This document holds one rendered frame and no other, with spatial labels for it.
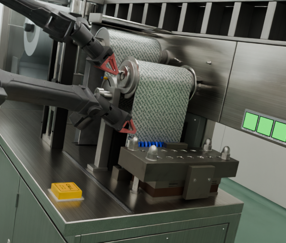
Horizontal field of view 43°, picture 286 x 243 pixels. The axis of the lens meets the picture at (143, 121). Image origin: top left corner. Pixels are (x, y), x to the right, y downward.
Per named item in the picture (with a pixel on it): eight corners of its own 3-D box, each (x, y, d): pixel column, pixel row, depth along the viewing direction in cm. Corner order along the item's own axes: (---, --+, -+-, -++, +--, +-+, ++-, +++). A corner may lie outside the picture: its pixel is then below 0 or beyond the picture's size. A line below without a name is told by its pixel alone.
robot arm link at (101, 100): (98, 97, 111) (95, 87, 116) (83, 112, 113) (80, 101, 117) (113, 109, 115) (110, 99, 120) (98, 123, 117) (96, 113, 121)
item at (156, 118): (125, 145, 126) (135, 93, 123) (177, 146, 139) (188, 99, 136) (125, 146, 126) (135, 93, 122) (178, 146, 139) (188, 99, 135)
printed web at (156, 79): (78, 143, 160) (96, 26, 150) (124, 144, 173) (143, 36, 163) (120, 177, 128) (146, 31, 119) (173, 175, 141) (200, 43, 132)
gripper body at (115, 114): (121, 132, 118) (105, 121, 113) (106, 124, 126) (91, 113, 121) (132, 115, 118) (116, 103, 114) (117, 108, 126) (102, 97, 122)
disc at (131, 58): (113, 93, 134) (120, 53, 131) (114, 93, 134) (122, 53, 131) (134, 102, 122) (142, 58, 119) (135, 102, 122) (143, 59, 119)
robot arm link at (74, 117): (94, 107, 106) (80, 86, 109) (67, 132, 109) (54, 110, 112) (114, 113, 117) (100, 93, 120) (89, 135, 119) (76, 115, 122)
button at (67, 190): (50, 190, 108) (51, 182, 108) (72, 189, 112) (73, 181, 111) (58, 200, 102) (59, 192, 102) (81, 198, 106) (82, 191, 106)
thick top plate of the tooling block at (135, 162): (117, 163, 121) (120, 146, 120) (205, 161, 144) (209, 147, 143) (143, 182, 109) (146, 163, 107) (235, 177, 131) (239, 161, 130)
